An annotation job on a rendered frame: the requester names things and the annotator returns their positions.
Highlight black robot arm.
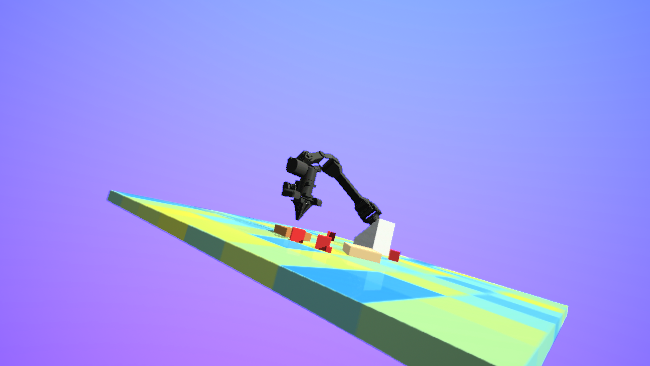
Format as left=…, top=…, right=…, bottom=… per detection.
left=282, top=150, right=382, bottom=225

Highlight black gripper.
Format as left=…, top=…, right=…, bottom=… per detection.
left=281, top=178, right=322, bottom=220

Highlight orange block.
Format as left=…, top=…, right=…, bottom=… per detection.
left=273, top=224, right=312, bottom=242

